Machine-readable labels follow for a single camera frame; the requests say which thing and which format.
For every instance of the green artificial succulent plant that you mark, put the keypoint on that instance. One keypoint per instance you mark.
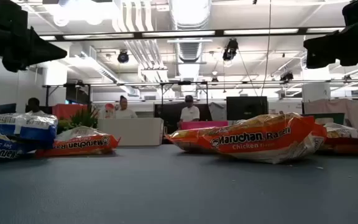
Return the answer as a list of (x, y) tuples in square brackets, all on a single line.
[(81, 119)]

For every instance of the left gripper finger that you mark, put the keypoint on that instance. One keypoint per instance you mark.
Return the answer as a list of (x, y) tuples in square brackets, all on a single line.
[(43, 51)]

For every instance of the grey hanging cloth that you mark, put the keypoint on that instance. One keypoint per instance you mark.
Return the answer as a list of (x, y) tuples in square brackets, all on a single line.
[(217, 110)]

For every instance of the black beam with light strips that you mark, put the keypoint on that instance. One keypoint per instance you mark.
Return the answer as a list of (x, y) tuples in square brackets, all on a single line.
[(179, 33)]

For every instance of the person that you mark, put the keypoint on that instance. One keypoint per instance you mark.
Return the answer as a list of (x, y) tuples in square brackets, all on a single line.
[(190, 113), (123, 111), (33, 105)]

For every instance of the teal plastic bin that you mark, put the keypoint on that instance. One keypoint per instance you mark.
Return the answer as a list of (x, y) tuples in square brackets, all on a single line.
[(331, 117)]

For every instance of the white plastic bin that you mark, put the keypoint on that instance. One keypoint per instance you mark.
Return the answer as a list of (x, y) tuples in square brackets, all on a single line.
[(132, 132)]

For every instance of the black flat monitor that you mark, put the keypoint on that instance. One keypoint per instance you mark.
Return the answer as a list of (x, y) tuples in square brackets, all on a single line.
[(246, 108)]

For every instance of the pink plastic bin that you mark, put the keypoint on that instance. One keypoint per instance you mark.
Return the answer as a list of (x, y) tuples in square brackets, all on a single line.
[(197, 125)]

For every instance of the beige hanging cloth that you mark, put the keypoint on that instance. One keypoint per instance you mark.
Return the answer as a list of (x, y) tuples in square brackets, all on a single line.
[(334, 109)]

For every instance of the dark desk monitor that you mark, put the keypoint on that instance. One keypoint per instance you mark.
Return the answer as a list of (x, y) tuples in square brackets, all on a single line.
[(7, 108)]

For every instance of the blue-grey table mat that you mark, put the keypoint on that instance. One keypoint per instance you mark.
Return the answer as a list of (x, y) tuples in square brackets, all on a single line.
[(179, 186)]

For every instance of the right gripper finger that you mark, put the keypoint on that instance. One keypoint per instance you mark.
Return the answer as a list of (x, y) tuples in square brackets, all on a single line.
[(325, 51)]

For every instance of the orange chicken ramen pack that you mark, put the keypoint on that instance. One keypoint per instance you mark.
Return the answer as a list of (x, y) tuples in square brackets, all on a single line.
[(79, 143), (259, 140), (185, 138)]

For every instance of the red partition panel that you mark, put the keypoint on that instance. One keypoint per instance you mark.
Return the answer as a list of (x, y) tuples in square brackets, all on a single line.
[(68, 111)]

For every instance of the black ceiling spotlight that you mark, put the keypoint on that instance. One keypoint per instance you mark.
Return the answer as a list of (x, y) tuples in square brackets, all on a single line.
[(230, 49), (123, 57), (286, 76)]

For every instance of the red ramen noodle pack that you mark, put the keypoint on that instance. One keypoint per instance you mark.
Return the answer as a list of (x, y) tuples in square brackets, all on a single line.
[(340, 137), (321, 132)]

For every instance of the poster with red picture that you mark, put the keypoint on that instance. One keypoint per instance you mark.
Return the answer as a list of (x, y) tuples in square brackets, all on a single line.
[(109, 110)]

